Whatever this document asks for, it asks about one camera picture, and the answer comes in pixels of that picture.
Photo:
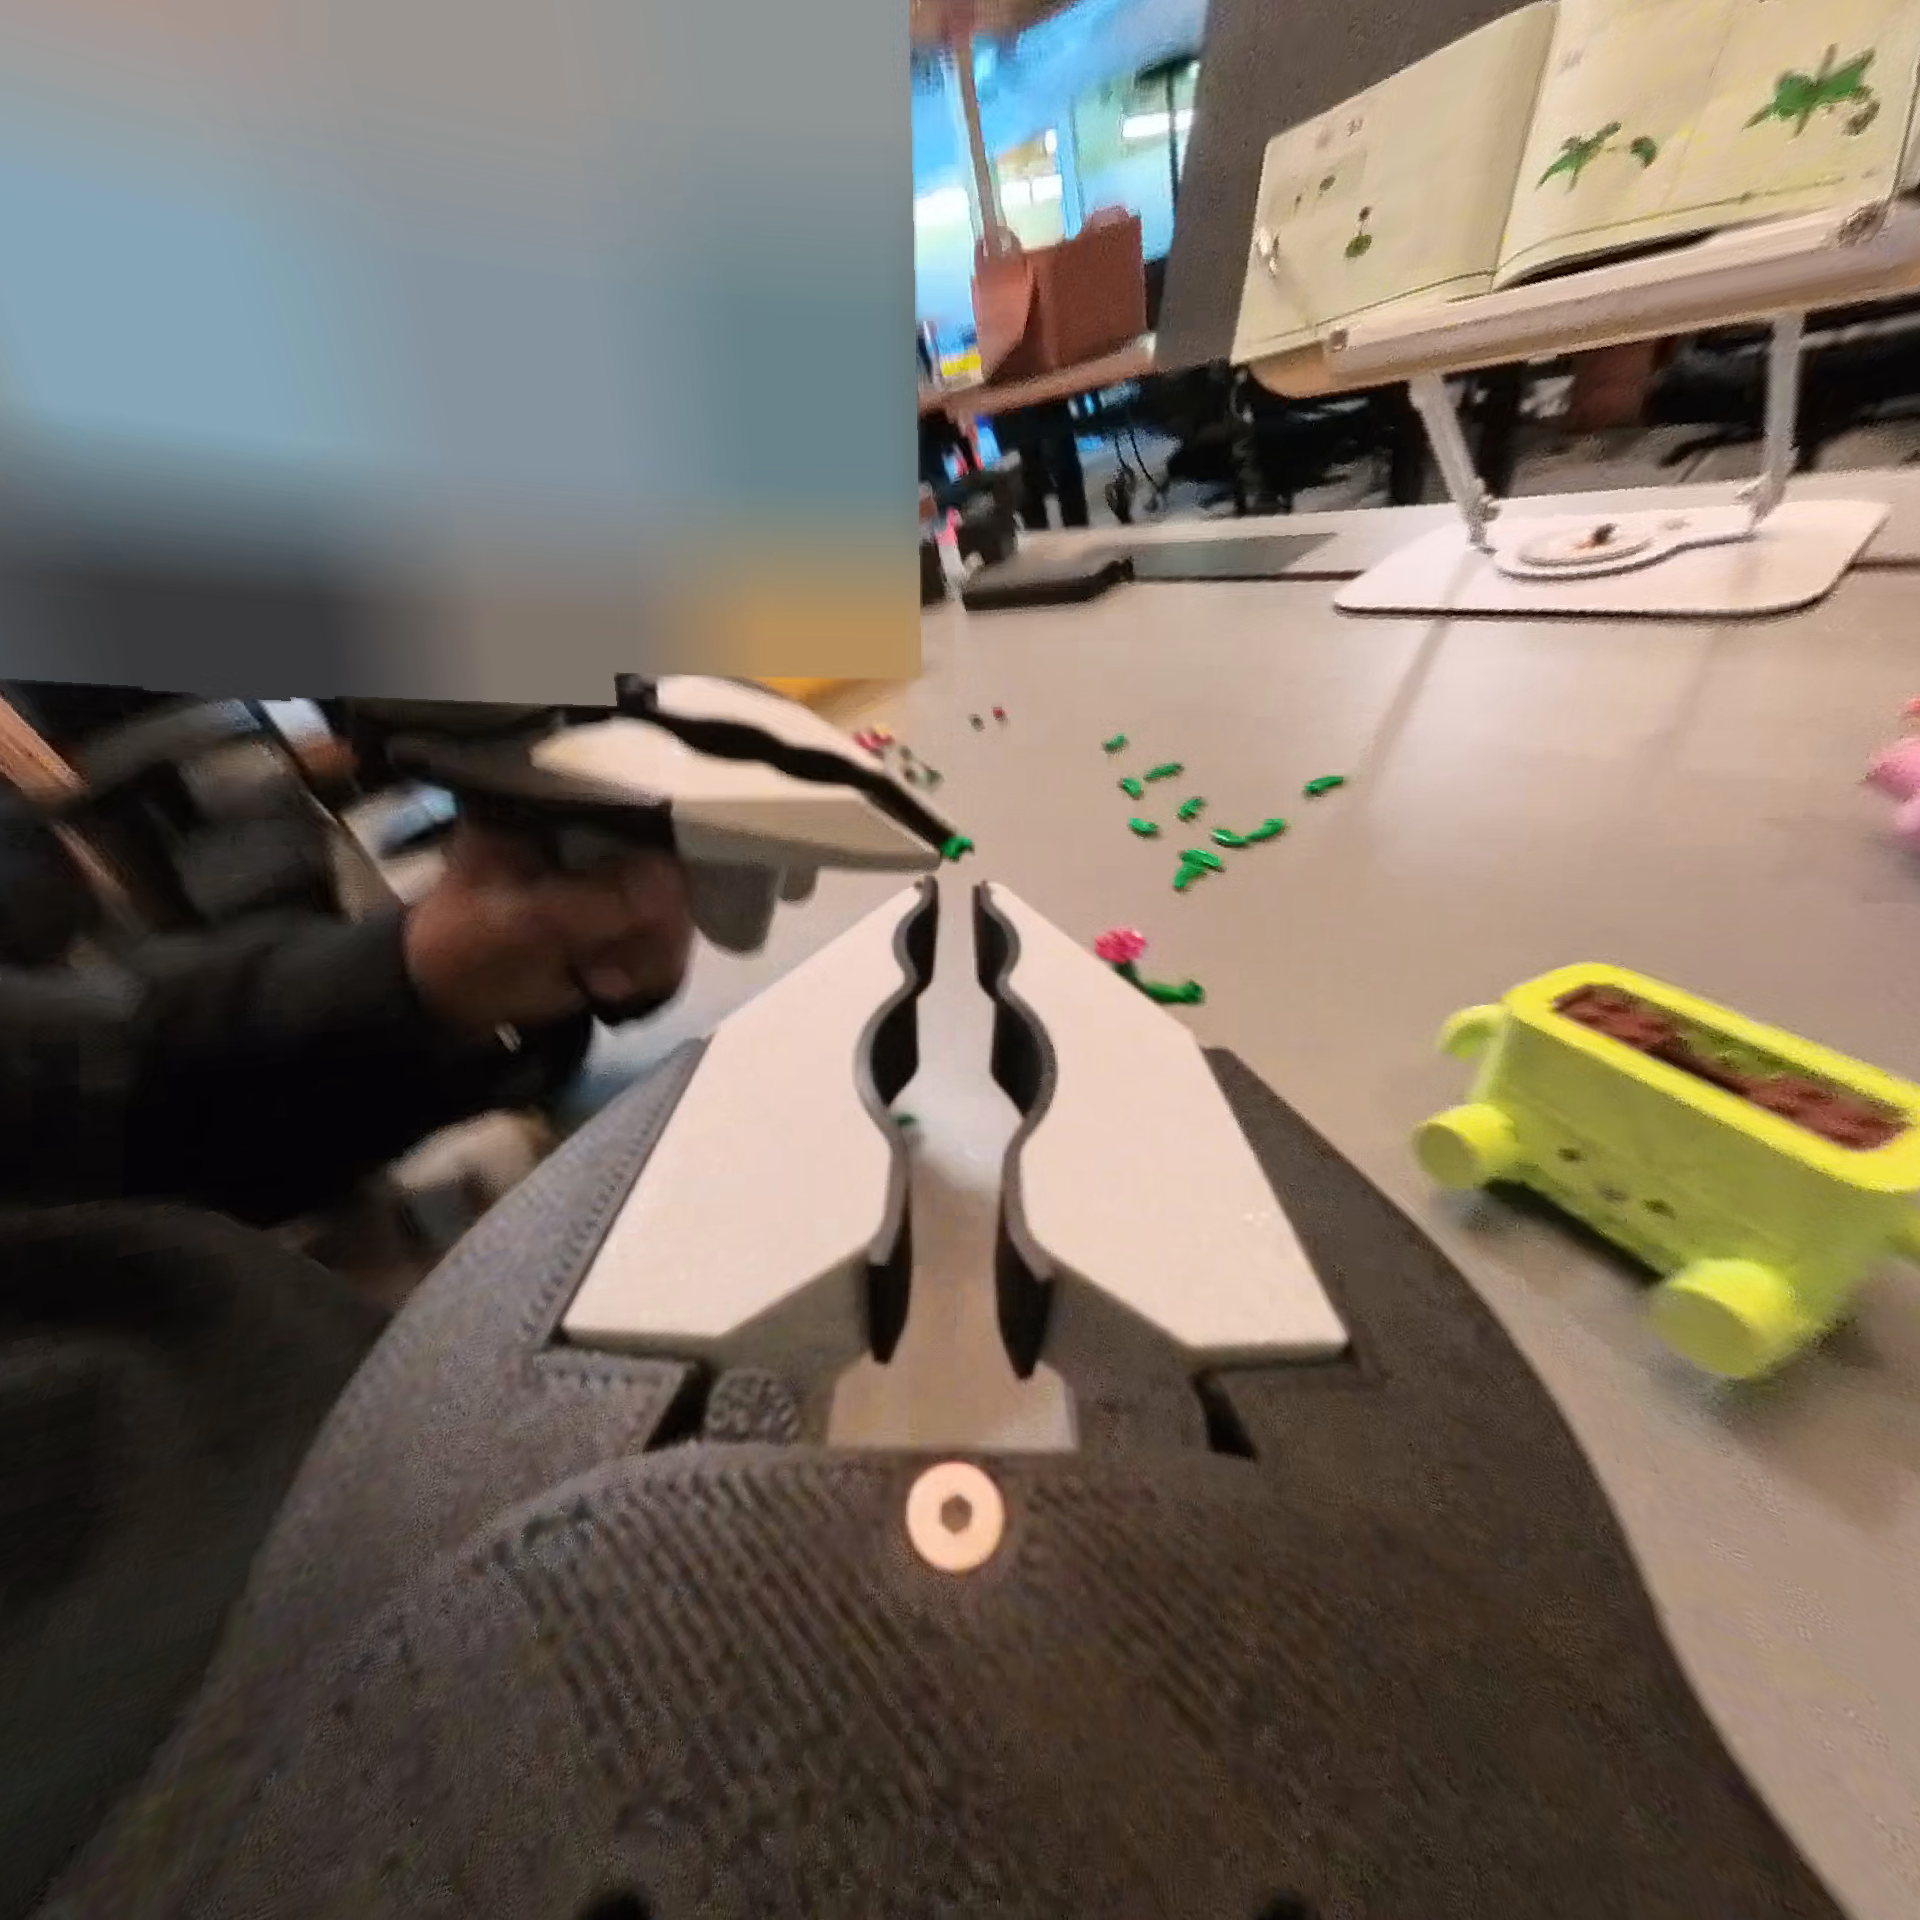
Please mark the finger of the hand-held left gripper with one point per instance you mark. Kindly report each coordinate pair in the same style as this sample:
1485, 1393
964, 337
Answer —
751, 810
765, 715

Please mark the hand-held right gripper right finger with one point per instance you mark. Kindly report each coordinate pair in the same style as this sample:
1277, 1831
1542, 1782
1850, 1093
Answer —
1171, 1202

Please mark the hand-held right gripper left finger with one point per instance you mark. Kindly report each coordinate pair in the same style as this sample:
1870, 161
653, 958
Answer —
751, 1186

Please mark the person's left forearm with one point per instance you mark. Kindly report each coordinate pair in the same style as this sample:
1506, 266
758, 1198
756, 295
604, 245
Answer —
225, 1037

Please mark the person's left hand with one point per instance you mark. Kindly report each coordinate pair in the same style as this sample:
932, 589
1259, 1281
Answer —
510, 946

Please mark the pile of small flower bricks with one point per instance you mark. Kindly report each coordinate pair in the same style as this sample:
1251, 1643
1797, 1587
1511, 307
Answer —
915, 774

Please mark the pink flower on brown stem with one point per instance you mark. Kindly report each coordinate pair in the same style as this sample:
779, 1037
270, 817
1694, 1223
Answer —
1123, 946

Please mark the black flat pad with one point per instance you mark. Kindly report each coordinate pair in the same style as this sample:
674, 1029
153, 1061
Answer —
1051, 581

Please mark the group of loose green leaves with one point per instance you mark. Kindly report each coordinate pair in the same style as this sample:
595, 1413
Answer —
1197, 868

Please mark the background wooden desk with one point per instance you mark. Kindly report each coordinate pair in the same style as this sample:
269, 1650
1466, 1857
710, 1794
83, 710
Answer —
1051, 387

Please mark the lime green brick pot figure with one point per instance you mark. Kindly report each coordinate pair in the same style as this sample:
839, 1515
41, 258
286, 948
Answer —
1651, 1171

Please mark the dark grey divider panel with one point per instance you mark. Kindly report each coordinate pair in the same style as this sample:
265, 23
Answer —
1215, 181

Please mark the white book stand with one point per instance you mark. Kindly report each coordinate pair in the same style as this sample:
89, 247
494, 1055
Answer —
1651, 564

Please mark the pink brick pot figure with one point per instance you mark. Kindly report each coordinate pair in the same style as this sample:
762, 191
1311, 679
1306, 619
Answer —
1903, 774

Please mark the open instruction booklet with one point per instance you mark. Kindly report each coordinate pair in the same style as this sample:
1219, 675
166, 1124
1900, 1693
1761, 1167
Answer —
1651, 121

